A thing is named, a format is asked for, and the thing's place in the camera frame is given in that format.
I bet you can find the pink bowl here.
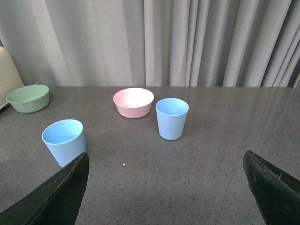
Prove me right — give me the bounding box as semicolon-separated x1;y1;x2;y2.
113;88;154;119

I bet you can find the light blue cup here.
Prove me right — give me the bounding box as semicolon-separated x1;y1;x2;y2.
156;98;189;140
42;119;86;167

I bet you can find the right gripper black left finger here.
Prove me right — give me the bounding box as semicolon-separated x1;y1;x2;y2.
0;152;90;225

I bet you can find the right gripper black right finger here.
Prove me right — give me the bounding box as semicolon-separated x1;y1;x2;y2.
243;151;300;225

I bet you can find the grey curtain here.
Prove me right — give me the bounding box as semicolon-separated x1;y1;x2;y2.
0;0;300;87

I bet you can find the green bowl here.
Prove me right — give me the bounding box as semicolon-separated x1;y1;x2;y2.
6;84;50;113

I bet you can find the cream white toaster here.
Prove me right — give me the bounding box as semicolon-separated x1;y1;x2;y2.
0;47;24;109

